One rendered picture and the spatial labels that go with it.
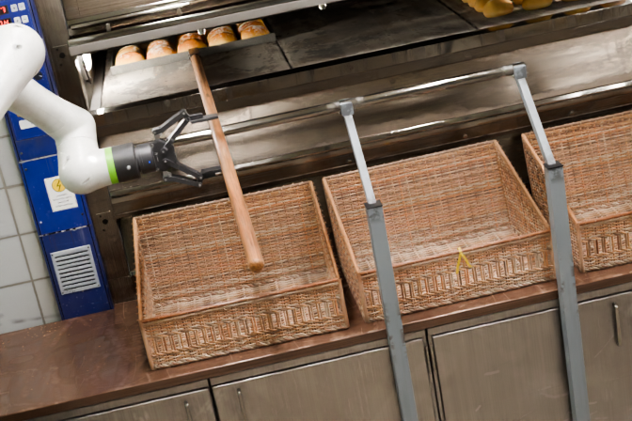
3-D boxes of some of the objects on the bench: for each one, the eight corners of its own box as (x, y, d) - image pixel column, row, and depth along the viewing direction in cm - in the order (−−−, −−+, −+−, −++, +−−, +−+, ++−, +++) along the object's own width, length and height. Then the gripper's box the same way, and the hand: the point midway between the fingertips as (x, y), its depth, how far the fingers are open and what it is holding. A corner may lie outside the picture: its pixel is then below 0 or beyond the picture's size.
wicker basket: (150, 298, 363) (129, 216, 353) (328, 259, 366) (313, 178, 356) (149, 373, 317) (125, 282, 307) (353, 329, 320) (336, 237, 311)
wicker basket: (333, 258, 366) (318, 176, 357) (507, 218, 371) (497, 136, 362) (364, 326, 321) (347, 234, 311) (561, 280, 326) (551, 188, 316)
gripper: (126, 108, 291) (212, 89, 293) (149, 200, 300) (231, 182, 302) (127, 116, 284) (214, 98, 286) (150, 210, 293) (234, 192, 295)
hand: (218, 142), depth 294 cm, fingers open, 13 cm apart
